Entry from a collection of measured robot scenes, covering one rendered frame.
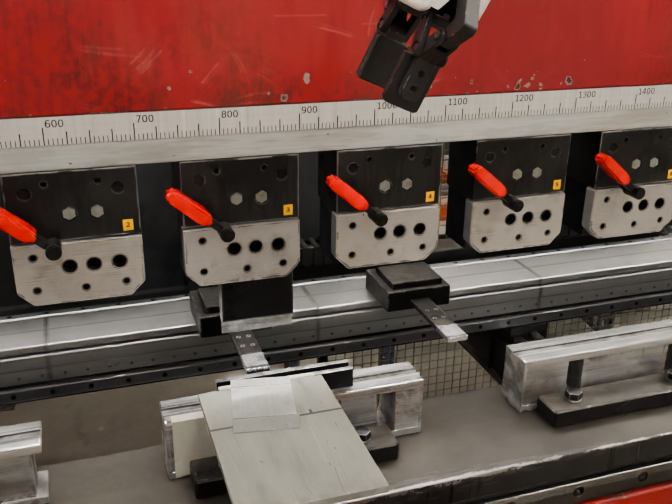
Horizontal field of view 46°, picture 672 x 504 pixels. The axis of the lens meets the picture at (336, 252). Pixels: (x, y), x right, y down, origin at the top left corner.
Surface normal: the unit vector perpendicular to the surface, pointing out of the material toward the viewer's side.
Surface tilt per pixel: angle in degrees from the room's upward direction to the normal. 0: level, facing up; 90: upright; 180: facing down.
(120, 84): 90
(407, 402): 90
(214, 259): 90
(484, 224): 90
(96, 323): 0
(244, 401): 0
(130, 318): 0
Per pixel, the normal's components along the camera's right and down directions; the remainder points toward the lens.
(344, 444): 0.01, -0.93
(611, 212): 0.32, 0.36
